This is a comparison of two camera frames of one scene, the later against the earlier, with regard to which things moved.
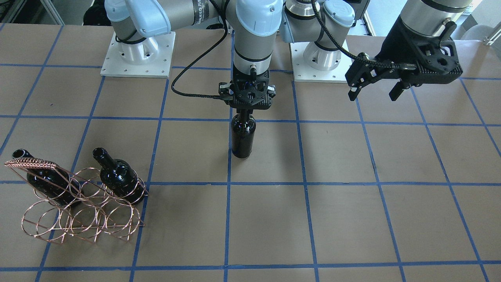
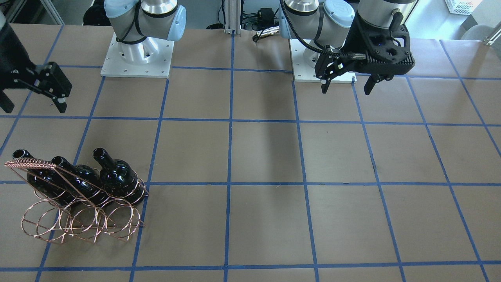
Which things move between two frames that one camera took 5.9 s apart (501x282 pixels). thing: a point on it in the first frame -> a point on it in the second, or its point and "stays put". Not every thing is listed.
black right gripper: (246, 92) -> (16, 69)
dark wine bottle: (243, 128) -> (84, 181)
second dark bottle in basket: (55, 184) stays put
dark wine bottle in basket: (119, 178) stays put
